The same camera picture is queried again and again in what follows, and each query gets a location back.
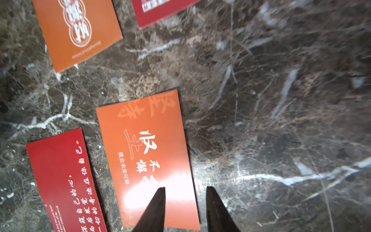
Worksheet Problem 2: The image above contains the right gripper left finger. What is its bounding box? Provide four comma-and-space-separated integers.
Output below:
132, 187, 166, 232

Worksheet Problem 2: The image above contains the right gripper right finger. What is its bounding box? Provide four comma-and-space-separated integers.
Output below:
206, 186, 240, 232

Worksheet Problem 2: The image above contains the orange postcard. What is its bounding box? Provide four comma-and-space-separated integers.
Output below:
96, 90, 200, 231
33, 0, 123, 73

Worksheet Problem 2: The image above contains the red dream postcard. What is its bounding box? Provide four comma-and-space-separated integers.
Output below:
131, 0, 199, 29

